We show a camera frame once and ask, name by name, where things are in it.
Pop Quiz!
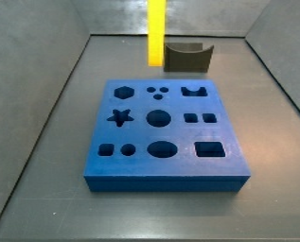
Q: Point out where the black curved holder stand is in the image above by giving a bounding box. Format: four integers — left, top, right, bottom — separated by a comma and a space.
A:
163, 43, 214, 73

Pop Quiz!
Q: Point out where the blue shape-sorting block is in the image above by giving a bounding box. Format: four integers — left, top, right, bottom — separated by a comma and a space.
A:
83, 79, 250, 192

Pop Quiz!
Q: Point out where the yellow double-square peg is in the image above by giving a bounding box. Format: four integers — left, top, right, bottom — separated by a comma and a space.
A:
147, 0, 166, 66

